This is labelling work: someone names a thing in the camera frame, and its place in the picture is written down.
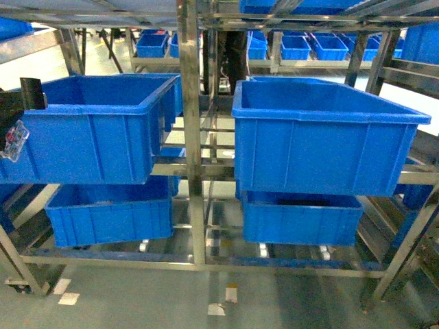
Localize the steel shelf frame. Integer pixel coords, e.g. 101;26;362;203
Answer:
1;1;438;306

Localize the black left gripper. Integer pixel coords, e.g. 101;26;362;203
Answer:
1;77;47;151

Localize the red mushroom push button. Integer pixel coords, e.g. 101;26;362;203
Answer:
1;120;30;162

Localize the blue lower left shelf bin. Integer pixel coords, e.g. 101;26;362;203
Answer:
44;175;180;247

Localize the blue lower right shelf bin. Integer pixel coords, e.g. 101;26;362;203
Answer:
241;191;364;246

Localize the blue upper left shelf bin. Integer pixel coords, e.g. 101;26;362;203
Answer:
1;73;182;184

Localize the blue shelf bin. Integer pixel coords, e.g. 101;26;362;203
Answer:
1;73;182;184
232;77;431;196
241;191;364;246
44;175;180;247

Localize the blue upper right shelf bin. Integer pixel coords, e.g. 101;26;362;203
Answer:
232;77;431;196

